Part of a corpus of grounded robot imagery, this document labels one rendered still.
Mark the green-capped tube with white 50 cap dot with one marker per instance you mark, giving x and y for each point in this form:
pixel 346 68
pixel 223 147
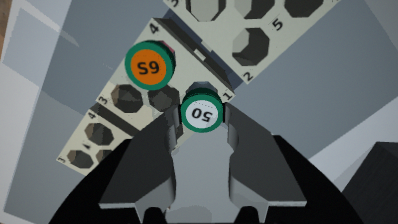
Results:
pixel 202 108

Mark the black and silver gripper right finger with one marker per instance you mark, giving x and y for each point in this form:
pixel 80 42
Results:
pixel 268 173

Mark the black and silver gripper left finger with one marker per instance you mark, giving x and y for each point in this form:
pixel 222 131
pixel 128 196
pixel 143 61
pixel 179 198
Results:
pixel 136 175

